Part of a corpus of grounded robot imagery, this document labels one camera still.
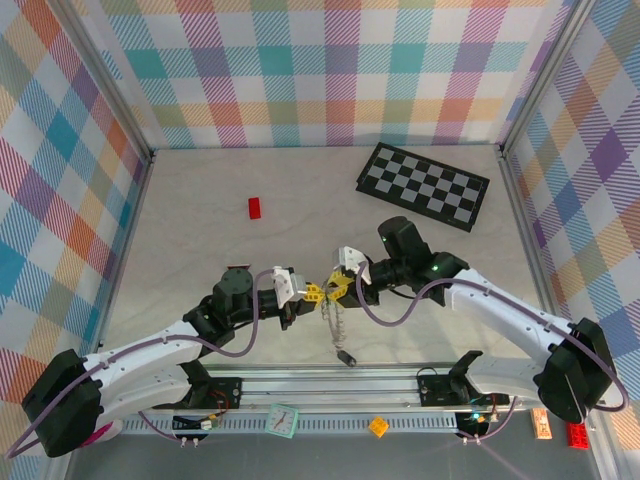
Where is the black grey folding chessboard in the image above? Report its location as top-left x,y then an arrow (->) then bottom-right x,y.
353,142 -> 491,234

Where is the teal toy clock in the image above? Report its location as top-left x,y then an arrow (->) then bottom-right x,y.
264,403 -> 300,440

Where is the black electronics board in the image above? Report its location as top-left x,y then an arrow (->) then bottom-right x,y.
455,410 -> 494,441
172,412 -> 224,434

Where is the orange tag piece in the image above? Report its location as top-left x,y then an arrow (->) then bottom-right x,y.
531,408 -> 554,441

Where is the red toy brick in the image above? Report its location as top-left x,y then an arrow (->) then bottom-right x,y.
565,422 -> 591,451

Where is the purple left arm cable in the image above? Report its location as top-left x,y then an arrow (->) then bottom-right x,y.
5,269 -> 281,459

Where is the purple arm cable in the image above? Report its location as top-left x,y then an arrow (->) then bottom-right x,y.
356,262 -> 630,412
5,269 -> 281,459

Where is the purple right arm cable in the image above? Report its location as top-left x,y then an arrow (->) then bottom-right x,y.
356,262 -> 630,412

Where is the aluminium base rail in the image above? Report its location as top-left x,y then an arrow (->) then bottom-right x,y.
204,367 -> 609,414

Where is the aluminium table side rail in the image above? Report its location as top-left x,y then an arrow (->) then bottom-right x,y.
94,149 -> 156,351
497,144 -> 576,369

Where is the slotted grey cable tray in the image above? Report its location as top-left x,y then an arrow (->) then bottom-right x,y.
122,417 -> 459,434

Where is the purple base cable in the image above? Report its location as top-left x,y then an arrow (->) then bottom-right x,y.
474,397 -> 517,444
134,410 -> 181,444

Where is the aluminium frame post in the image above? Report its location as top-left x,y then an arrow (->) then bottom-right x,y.
58,0 -> 155,164
497,0 -> 599,159

